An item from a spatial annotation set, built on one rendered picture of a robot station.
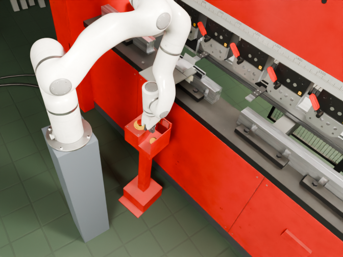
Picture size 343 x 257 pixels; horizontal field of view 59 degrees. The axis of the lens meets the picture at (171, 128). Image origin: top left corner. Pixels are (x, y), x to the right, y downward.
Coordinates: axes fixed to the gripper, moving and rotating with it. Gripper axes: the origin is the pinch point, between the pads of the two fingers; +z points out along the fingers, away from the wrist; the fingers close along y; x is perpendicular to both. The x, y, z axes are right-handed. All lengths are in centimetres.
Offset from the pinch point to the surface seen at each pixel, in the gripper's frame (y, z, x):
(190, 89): -33.3, -3.1, -1.5
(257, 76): -35, -35, 32
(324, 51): -35, -60, 51
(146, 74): -17.2, -14.0, -19.6
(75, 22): -30, -1, -98
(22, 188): 60, 80, -72
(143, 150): 6.2, 13.7, -0.3
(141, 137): 3.2, 9.2, -4.6
